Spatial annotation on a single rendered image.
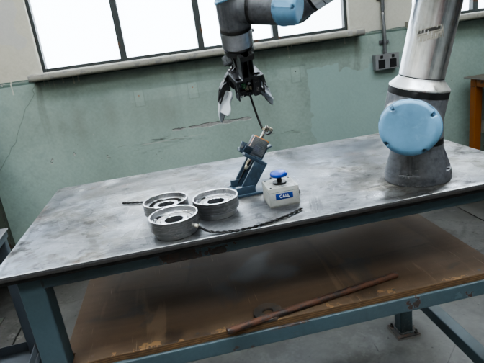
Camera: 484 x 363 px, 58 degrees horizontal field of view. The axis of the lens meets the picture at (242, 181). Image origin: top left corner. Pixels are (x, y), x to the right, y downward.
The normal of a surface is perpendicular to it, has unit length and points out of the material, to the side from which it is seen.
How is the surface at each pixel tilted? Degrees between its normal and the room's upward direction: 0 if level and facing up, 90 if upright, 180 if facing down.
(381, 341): 0
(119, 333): 0
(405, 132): 97
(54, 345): 90
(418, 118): 97
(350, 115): 90
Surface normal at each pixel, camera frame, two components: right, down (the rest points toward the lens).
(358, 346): -0.13, -0.94
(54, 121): 0.18, 0.28
